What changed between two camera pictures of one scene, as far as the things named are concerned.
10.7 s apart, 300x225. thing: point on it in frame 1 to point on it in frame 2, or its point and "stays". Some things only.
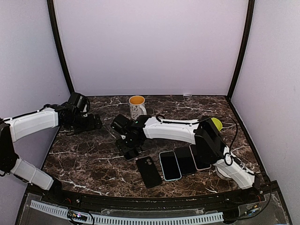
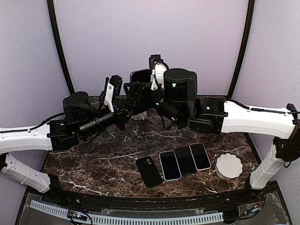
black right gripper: x=124 y=148 to x=142 y=101
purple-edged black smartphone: x=185 y=160 stays
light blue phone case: x=170 y=166 stays
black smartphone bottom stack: x=131 y=154 to x=141 y=76
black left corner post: x=52 y=18 stays
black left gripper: x=91 y=125 to x=120 y=104
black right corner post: x=251 y=9 stays
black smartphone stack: x=169 y=165 stays
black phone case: x=150 y=174 stays
